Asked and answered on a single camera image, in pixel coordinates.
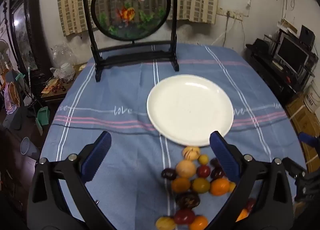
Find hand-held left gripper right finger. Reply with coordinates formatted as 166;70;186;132
207;131;294;230

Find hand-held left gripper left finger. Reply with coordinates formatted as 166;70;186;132
27;131;118;230

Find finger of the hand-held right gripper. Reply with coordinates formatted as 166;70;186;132
297;132;320;151
282;157;320;203

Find red tomato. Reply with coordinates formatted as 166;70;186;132
245;199;257;213
196;165;211;178

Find tan round pear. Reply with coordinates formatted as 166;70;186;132
175;159;197;178

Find small yellowish orange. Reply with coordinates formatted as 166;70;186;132
171;177;191;193

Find white round plate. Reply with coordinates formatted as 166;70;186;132
147;75;234;147

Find dark red plum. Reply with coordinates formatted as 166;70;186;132
174;209;196;225

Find white bucket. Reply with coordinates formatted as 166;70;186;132
303;80;320;114

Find green dustpan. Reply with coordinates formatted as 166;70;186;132
35;106;50;135

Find blue striped tablecloth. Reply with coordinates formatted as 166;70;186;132
40;43;308;230

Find black media shelf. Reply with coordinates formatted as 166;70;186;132
246;33;319;105

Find clear plastic cup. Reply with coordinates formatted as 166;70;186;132
20;137;38;156

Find small wooden side table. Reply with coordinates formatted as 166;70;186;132
40;63;87;103

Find red beads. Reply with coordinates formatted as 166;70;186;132
49;83;67;94

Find computer monitor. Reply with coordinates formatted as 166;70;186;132
274;36;310;75

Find white ceramic jar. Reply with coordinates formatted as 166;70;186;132
54;62;75;81

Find hanging clothes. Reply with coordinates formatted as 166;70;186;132
2;70;27;130

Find black speaker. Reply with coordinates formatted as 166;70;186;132
299;25;316;46

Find black hat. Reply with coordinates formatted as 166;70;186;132
245;38;269;54

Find clear plastic bag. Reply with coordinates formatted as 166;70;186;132
50;42;77;70

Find long flat carton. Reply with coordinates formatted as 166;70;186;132
277;18;298;35

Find round goldfish screen black stand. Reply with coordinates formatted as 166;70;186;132
81;0;180;83

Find broom handle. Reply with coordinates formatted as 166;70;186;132
26;67;44;110

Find white cable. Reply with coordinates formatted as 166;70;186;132
211;18;237;45

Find white wall power sockets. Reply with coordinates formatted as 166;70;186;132
217;7;244;21

